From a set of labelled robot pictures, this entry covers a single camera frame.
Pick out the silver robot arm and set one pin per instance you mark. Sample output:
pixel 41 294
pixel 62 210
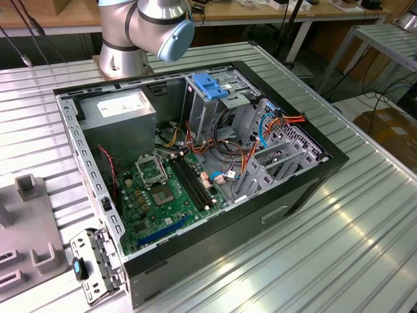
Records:
pixel 130 29

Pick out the metal disk bay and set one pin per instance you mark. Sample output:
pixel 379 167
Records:
pixel 286 153

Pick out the black RAM slot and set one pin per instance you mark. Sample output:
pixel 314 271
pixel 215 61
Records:
pixel 196 178
pixel 187 184

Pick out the metal optical drive cage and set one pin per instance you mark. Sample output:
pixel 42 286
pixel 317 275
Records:
pixel 198 114

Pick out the CPU socket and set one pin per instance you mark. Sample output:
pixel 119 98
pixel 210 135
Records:
pixel 163 195

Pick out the blue drive cage latch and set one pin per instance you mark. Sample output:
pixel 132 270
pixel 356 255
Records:
pixel 208 84

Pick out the green motherboard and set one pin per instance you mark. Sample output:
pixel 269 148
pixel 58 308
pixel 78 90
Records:
pixel 153 218

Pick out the black open PC case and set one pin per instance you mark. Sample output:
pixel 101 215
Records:
pixel 228 241

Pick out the blue expansion slot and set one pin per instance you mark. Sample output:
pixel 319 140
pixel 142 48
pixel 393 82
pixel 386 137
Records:
pixel 163 232

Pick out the grey power supply unit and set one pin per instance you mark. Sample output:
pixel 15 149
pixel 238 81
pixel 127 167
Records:
pixel 120 130

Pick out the black case fan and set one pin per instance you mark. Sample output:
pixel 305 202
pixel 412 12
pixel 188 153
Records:
pixel 104 176

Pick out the black stand pole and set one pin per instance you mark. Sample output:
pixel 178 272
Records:
pixel 285 32

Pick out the long wooden desk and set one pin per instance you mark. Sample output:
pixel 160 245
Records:
pixel 244 13

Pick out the brown cardboard box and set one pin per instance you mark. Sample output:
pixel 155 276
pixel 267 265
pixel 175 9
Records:
pixel 391 130

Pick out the grey parts rack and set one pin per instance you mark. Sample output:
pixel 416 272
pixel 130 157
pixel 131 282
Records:
pixel 29 234

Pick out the small cardboard box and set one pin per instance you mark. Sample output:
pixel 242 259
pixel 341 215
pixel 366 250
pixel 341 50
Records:
pixel 62 6

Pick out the metal expansion card bracket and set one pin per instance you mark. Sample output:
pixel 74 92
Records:
pixel 101 257

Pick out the black blue bracket tab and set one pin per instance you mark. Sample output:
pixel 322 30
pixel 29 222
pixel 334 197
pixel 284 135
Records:
pixel 79 269

